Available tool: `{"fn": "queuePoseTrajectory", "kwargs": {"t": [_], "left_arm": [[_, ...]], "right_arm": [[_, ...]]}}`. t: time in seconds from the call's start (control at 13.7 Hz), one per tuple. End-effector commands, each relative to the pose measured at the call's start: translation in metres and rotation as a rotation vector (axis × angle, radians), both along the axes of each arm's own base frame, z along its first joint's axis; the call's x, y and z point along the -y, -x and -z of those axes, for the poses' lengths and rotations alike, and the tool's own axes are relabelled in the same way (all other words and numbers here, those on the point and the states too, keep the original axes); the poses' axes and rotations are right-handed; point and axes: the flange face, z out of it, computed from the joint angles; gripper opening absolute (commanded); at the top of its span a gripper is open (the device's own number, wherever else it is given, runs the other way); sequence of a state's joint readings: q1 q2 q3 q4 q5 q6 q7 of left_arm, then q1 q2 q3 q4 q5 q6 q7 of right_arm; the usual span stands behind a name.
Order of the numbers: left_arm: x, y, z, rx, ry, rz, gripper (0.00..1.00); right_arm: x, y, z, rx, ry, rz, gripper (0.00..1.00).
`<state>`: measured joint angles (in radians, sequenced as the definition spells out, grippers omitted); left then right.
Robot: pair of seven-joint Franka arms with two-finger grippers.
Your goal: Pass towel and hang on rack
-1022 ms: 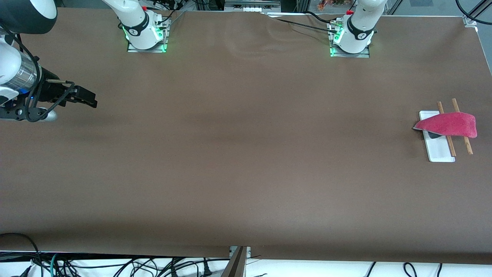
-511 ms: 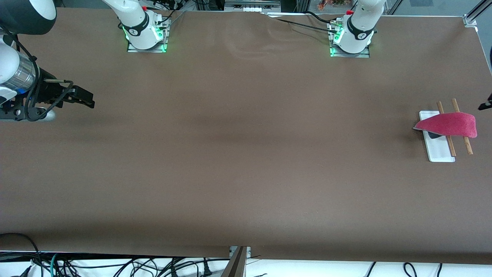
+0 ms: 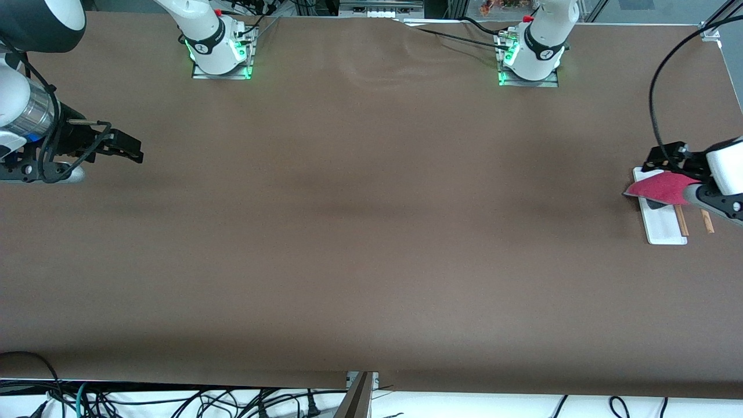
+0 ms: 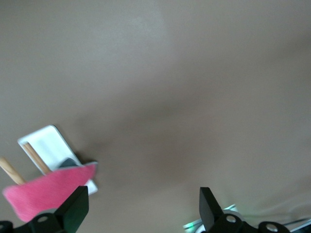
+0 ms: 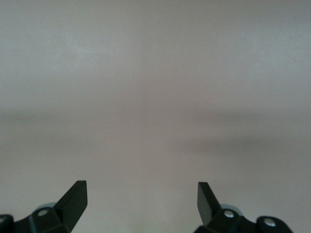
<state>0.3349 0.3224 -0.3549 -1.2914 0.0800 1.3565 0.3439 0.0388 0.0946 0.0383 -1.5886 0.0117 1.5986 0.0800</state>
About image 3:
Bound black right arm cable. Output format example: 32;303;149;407
0;35;113;184

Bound white rectangular tray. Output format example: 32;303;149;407
632;167;716;246

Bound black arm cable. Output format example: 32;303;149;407
648;15;743;164
0;35;113;184

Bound thick black floor cable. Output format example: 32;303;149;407
0;351;63;407

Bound pink towel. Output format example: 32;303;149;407
622;171;704;207

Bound teal floor cable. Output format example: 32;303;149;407
74;381;91;418

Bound black base cable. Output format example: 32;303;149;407
457;16;514;37
401;21;513;52

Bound brown table cover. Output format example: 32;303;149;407
0;12;743;400

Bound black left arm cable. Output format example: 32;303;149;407
648;15;743;164

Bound wooden table leg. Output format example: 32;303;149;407
336;372;373;418

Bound orange plant decoration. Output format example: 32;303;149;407
479;0;526;16

